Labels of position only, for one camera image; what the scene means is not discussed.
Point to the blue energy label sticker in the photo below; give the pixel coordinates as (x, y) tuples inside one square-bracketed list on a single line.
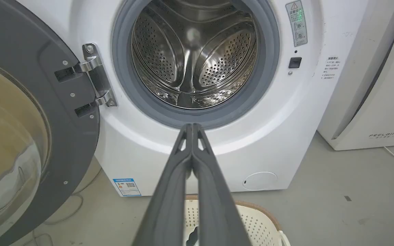
[(127, 187)]

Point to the white air purifier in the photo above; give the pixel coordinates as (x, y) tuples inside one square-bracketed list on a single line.
[(371, 85)]

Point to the grey warning label sticker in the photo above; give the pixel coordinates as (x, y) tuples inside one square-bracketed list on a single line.
[(297, 23)]

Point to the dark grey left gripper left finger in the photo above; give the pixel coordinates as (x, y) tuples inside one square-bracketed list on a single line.
[(164, 205)]

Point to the grey washing machine door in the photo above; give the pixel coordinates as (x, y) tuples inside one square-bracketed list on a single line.
[(29, 112)]

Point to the white perforated laundry basket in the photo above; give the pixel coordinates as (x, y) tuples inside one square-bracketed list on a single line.
[(258, 225)]

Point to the metal washing machine door hinge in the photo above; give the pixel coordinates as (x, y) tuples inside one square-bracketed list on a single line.
[(97, 77)]

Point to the white front-load washing machine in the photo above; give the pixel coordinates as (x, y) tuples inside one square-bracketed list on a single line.
[(142, 150)]

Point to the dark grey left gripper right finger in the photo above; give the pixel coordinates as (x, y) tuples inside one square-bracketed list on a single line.
[(217, 208)]

